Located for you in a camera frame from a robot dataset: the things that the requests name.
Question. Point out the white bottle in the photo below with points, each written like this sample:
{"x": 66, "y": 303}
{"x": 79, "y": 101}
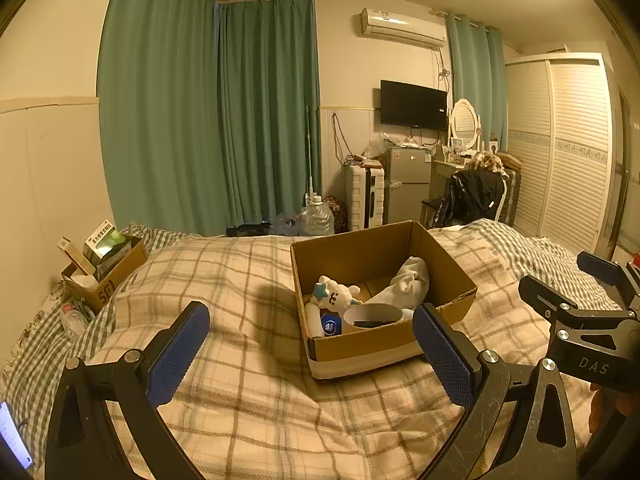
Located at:
{"x": 312, "y": 322}

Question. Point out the white air conditioner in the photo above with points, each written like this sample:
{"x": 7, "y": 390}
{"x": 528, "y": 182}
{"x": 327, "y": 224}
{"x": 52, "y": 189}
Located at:
{"x": 402, "y": 27}

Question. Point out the small cardboard box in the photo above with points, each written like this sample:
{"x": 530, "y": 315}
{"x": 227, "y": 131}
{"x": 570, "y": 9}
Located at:
{"x": 115, "y": 285}

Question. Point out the person's right hand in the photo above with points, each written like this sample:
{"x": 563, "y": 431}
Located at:
{"x": 612, "y": 407}

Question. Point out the green checkered pillow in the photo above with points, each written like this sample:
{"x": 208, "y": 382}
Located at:
{"x": 35, "y": 355}

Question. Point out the grey mini fridge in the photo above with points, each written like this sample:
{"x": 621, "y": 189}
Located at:
{"x": 407, "y": 185}

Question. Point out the dark floral bag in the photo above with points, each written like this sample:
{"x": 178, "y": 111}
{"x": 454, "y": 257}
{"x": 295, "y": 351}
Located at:
{"x": 336, "y": 215}

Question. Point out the black wall television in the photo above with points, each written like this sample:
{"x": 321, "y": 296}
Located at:
{"x": 412, "y": 105}

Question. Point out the smartphone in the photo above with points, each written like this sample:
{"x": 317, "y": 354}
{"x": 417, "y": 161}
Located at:
{"x": 14, "y": 435}

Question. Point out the narrow green curtain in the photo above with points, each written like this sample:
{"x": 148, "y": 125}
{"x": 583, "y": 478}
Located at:
{"x": 475, "y": 80}

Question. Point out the black jacket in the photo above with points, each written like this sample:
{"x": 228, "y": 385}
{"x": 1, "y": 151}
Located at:
{"x": 475, "y": 195}

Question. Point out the green tissue box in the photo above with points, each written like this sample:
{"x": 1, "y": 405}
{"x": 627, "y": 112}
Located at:
{"x": 105, "y": 242}

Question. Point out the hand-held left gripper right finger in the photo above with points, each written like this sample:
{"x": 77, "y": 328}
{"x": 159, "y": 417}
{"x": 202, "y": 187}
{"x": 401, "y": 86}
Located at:
{"x": 445, "y": 360}

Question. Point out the large cardboard box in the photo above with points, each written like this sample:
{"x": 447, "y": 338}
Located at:
{"x": 380, "y": 345}

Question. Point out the black bag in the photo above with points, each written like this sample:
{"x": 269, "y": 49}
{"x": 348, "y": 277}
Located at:
{"x": 247, "y": 230}

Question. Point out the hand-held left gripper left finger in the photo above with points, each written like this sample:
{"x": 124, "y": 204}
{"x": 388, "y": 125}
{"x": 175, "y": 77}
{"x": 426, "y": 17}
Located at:
{"x": 177, "y": 357}

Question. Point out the white pole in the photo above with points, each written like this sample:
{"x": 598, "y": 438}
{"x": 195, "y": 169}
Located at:
{"x": 310, "y": 150}

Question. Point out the white round cup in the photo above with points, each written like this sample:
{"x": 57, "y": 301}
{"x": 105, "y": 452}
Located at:
{"x": 350, "y": 324}

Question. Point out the green corner curtain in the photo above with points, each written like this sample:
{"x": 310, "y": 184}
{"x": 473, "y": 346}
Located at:
{"x": 270, "y": 110}

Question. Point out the beige plaid blanket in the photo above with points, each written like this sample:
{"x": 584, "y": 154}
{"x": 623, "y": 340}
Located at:
{"x": 250, "y": 310}

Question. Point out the green checkered duvet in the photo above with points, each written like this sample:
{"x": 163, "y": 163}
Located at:
{"x": 540, "y": 265}

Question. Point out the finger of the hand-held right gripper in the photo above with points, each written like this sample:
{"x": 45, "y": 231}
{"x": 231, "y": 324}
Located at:
{"x": 600, "y": 266}
{"x": 550, "y": 296}

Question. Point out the wide green curtain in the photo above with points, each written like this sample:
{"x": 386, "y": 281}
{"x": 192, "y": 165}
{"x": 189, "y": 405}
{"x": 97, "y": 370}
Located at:
{"x": 160, "y": 100}

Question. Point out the large clear water jug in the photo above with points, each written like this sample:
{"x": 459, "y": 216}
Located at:
{"x": 318, "y": 220}

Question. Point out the white ribbed suitcase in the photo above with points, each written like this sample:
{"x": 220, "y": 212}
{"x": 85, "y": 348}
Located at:
{"x": 364, "y": 197}

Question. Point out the slim beige carton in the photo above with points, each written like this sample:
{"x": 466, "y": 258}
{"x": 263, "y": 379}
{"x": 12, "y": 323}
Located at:
{"x": 75, "y": 257}

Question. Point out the white louvred wardrobe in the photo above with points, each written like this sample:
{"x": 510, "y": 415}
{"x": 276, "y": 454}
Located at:
{"x": 560, "y": 150}

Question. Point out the white oval mirror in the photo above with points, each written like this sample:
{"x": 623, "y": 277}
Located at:
{"x": 464, "y": 121}

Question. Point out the white towel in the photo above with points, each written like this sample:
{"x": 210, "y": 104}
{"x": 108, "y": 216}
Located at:
{"x": 407, "y": 285}

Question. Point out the clear plastic bottle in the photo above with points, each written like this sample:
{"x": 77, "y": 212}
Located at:
{"x": 76, "y": 319}

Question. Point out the brown suitcase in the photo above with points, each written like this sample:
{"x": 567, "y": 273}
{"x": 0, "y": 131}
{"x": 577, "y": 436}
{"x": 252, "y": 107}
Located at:
{"x": 512, "y": 190}

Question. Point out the blue round tin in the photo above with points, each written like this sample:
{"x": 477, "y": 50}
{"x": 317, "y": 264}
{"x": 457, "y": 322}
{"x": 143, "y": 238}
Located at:
{"x": 330, "y": 326}

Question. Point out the white plush toy blue star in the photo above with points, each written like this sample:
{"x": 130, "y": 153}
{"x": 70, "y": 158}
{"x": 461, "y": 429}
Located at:
{"x": 334, "y": 296}

